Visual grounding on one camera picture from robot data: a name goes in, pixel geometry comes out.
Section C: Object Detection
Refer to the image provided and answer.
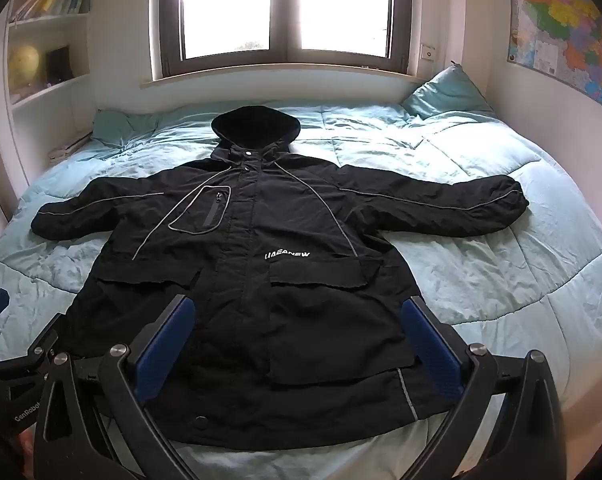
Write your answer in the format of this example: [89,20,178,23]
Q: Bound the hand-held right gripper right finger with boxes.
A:
[402,296,568,480]

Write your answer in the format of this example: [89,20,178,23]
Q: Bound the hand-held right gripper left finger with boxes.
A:
[34,294,198,480]

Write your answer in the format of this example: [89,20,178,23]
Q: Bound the black hooded jacket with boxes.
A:
[30,105,530,453]

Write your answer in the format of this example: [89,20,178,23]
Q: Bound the orange cloth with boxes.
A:
[12,430,38,480]

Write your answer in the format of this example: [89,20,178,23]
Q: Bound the light blue quilt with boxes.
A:
[0,100,602,480]

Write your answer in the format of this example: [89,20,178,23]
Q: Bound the small teal pillow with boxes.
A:
[91,108,154,148]

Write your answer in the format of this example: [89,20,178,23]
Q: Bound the yellow globe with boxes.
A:
[7,44,42,93]

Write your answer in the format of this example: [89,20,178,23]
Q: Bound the large teal pillow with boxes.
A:
[400,62,496,121]

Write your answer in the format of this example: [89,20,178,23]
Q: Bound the white bookshelf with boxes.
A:
[0,0,94,171]

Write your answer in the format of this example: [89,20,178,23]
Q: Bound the grey framed window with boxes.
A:
[148,0,414,83]

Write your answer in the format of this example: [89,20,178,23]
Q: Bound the colourful wall map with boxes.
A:
[506,0,602,121]

